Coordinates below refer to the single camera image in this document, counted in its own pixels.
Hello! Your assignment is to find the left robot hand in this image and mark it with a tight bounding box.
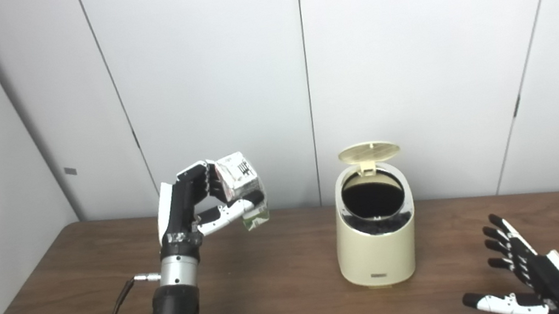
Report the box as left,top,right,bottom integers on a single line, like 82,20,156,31
149,152,271,254

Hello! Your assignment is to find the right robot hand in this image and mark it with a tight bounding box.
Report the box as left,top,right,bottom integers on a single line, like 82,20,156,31
451,204,559,314

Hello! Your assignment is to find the white green milk carton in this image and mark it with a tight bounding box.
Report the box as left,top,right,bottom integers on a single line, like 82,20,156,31
213,149,272,236

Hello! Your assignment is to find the cream-colored bin body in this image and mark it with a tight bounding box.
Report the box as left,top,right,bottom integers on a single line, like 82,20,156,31
324,157,426,293

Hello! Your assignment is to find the round cream bin lid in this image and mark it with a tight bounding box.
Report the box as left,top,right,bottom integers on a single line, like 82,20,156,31
337,138,404,179

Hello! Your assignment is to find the black bin liner bag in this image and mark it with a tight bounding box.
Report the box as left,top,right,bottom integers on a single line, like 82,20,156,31
340,201,415,240

